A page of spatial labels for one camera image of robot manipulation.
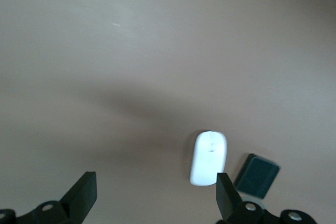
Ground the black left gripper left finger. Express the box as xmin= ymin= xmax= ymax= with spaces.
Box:
xmin=0 ymin=171 xmax=98 ymax=224

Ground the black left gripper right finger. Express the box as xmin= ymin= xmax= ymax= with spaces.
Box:
xmin=215 ymin=172 xmax=320 ymax=224

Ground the black phone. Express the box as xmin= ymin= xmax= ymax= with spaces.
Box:
xmin=233 ymin=153 xmax=280 ymax=200

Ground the white computer mouse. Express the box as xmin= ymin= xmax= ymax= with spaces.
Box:
xmin=189 ymin=130 xmax=228 ymax=187

